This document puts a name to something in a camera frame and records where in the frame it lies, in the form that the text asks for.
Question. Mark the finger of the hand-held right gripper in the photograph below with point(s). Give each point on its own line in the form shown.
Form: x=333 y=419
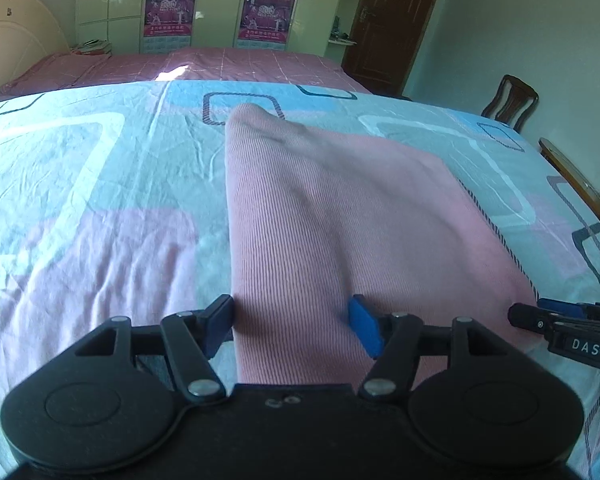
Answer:
x=530 y=317
x=560 y=306

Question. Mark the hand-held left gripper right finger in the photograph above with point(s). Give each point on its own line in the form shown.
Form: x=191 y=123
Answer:
x=365 y=327

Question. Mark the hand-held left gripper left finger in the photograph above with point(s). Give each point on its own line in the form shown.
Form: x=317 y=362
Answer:
x=220 y=327

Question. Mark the pink knit sweater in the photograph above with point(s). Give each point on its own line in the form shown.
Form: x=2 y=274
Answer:
x=360 y=240

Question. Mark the brown wooden furniture edge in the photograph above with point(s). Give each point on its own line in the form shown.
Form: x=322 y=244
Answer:
x=575 y=180

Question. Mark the light blue patterned bedsheet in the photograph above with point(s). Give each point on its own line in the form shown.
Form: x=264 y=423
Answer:
x=105 y=185

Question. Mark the dark wooden chair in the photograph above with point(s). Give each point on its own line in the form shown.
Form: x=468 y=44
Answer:
x=510 y=102

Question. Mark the pink checked bed sheet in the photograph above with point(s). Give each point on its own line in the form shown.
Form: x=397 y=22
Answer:
x=205 y=65

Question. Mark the dark shelf clutter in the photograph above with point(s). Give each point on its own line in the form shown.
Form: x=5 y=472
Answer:
x=340 y=31

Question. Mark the brown wooden door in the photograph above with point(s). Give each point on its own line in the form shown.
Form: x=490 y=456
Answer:
x=390 y=25

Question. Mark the stack of books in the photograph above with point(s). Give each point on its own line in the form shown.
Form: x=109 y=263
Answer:
x=92 y=48

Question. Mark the pale green wardrobe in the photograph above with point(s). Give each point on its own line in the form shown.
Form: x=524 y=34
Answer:
x=220 y=5

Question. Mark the cream wooden headboard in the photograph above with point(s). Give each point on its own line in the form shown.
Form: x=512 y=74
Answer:
x=15 y=35

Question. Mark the large pink wall poster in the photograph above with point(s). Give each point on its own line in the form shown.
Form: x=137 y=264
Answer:
x=170 y=10
x=266 y=15

